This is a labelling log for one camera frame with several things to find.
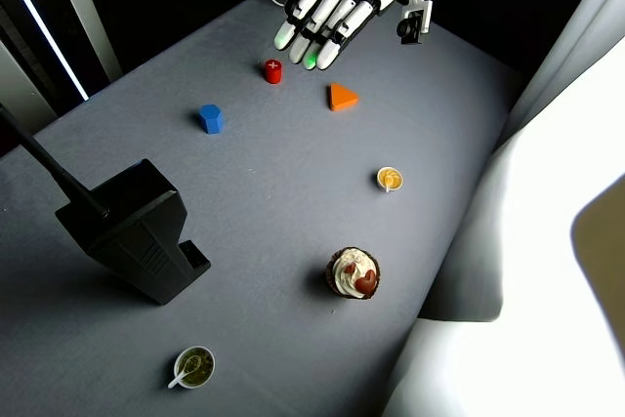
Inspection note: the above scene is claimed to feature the black walkie-talkie radio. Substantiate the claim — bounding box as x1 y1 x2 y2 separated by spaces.
0 103 212 306

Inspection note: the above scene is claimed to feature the orange triangle block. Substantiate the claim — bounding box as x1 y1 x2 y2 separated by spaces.
326 82 360 112

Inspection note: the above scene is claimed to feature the small white coffee cup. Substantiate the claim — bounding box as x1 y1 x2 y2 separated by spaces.
376 166 404 193

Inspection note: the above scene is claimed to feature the blue hexagonal block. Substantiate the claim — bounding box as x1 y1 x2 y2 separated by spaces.
197 104 226 136

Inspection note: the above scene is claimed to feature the grey table cloth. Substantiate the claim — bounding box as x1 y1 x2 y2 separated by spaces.
0 0 526 417

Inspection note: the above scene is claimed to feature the white curtain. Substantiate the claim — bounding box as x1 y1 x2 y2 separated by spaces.
380 0 625 417

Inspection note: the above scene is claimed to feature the white pillar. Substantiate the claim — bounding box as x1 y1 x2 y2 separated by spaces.
46 0 123 82

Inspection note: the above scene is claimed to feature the toy cupcake with red hearts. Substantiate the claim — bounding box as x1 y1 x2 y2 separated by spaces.
325 246 382 301

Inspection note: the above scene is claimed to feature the white light strip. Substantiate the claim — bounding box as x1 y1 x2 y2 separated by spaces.
0 0 91 103

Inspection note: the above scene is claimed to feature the beige board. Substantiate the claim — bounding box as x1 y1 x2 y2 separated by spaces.
570 177 625 346

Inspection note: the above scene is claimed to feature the white bowl green soup spoon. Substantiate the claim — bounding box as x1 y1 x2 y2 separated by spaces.
167 345 217 391

